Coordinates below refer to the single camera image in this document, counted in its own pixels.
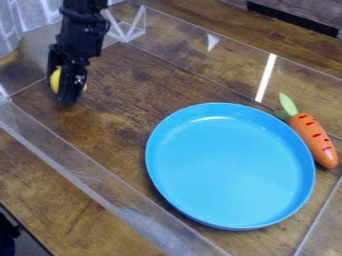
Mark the black baseboard strip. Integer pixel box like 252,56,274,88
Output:
246,1,340,38

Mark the clear acrylic enclosure wall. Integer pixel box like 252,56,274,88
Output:
0,0,342,256

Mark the orange toy carrot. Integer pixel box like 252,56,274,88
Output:
274,93,340,169

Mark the blue round tray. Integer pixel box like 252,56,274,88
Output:
146,103,316,230

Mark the yellow lemon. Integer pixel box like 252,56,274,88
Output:
50,66,87,97

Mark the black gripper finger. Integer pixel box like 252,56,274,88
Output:
47,44,65,88
57,64,89,104

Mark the grey patterned curtain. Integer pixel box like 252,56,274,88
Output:
0,0,125,58

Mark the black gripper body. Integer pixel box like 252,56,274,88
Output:
57,0,110,65

